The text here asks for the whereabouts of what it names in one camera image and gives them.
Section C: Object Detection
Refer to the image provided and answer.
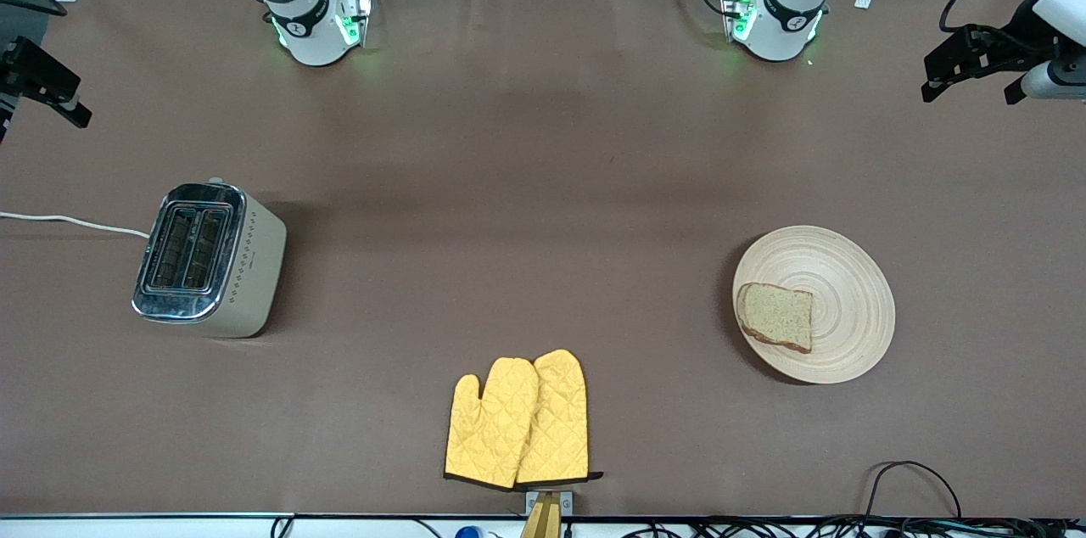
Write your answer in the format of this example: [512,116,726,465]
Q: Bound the brown bread slice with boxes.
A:
[736,282,814,354]

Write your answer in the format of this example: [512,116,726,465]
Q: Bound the white toaster power cord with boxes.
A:
[0,211,152,240]

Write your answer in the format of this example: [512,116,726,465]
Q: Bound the small metal bracket plate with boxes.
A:
[526,490,574,518]

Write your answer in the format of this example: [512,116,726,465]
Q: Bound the yellow quilted oven mitt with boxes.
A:
[516,349,604,486]
[444,357,540,490]

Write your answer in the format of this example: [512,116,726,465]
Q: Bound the round wooden plate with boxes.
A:
[732,225,896,385]

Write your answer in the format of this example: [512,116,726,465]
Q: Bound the tangled black cables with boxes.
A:
[628,515,1086,538]

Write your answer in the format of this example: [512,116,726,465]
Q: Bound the cream and chrome toaster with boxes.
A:
[132,177,288,339]

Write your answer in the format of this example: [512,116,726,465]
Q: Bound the looped black cable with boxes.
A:
[864,460,962,522]

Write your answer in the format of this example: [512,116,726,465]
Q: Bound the brown table cover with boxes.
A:
[0,0,1086,519]

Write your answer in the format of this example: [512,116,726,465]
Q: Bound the golden stand leg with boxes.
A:
[519,494,563,538]

